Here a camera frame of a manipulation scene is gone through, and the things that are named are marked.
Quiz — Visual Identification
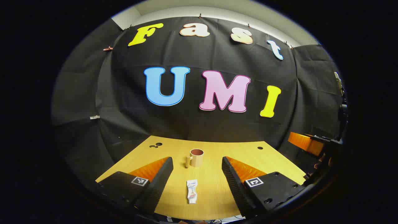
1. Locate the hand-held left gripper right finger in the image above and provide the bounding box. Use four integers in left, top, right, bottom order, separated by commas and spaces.
221, 156, 307, 218

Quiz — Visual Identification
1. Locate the wooden desktop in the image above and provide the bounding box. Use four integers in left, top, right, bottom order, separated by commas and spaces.
95, 135, 308, 221

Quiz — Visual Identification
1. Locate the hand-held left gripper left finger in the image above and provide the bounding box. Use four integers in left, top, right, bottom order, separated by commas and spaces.
95, 156, 174, 215

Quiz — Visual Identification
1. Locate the metal clamp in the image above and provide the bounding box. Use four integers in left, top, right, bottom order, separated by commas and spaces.
334, 72, 346, 97

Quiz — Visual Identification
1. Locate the white toothpaste tube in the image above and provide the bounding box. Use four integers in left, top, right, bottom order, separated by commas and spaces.
187, 179, 198, 204

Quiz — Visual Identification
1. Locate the beige cup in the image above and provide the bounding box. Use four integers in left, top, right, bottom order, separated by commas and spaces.
186, 148, 205, 168

